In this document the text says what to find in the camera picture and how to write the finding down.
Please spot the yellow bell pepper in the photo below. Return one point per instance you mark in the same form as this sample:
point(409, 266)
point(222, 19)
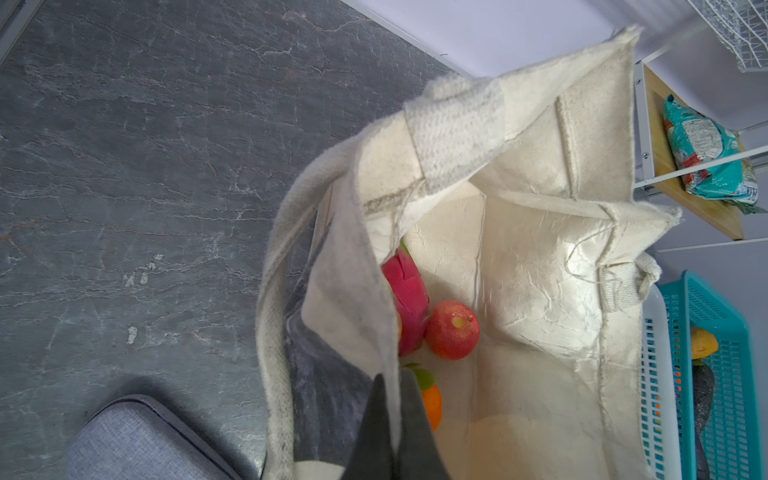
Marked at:
point(703, 343)

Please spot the white wire wall basket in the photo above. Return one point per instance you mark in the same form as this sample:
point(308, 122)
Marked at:
point(741, 26)

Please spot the white plastic fruit basket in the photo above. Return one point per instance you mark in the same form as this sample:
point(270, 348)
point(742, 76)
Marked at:
point(658, 414)

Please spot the teal snack bag lower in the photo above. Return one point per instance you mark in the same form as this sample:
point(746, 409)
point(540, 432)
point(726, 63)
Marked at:
point(695, 139)

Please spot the dark green cucumber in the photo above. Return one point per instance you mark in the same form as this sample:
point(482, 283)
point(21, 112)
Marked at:
point(703, 396)

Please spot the white wooden two-tier shelf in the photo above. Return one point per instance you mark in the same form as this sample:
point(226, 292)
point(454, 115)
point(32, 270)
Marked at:
point(658, 170)

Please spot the pink dragon fruit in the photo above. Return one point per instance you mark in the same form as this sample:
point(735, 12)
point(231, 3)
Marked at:
point(411, 299)

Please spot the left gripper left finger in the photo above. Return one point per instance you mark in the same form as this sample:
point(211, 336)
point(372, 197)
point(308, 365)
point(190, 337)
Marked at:
point(372, 457)

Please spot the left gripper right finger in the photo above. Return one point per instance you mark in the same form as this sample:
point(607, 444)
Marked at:
point(418, 457)

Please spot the orange fruit with leaves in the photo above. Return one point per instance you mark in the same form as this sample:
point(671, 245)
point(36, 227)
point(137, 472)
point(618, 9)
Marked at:
point(430, 392)

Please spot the grey fabric glasses case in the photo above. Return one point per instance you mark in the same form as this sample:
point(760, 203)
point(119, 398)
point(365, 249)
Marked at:
point(136, 437)

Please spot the teal plastic vegetable basket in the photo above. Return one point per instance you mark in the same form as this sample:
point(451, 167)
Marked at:
point(731, 438)

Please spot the red apple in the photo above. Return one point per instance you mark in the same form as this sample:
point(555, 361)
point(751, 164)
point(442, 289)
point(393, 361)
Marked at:
point(453, 330)

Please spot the cream canvas tote bag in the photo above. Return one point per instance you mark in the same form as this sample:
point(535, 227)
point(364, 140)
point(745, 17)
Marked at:
point(514, 196)

